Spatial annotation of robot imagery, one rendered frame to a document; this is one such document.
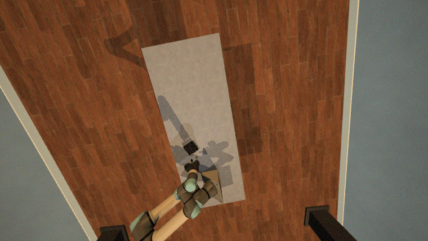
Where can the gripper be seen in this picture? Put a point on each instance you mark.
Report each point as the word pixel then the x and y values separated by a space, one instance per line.
pixel 192 167

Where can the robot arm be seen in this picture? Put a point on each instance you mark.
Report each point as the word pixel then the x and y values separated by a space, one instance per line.
pixel 193 199

